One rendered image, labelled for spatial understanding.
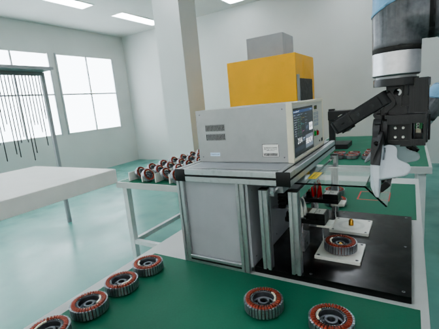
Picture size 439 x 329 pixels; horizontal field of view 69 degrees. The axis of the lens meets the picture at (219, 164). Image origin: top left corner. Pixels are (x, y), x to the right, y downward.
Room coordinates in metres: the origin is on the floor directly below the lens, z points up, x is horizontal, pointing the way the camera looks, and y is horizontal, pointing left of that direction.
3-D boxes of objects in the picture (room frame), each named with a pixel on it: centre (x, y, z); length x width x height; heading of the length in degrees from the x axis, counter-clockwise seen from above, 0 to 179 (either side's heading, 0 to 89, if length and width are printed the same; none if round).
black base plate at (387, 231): (1.17, -0.46, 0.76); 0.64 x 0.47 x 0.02; 148
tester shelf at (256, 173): (1.33, -0.20, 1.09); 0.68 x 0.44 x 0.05; 148
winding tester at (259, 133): (1.34, -0.20, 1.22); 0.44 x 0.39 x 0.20; 148
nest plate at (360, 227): (1.27, -0.53, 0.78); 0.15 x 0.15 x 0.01; 58
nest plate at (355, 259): (1.06, -0.41, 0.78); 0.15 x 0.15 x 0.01; 58
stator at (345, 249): (1.06, -0.41, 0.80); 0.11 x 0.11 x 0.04
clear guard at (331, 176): (1.04, -0.39, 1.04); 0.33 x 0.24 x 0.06; 58
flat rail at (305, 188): (1.22, -0.38, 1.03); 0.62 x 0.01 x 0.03; 148
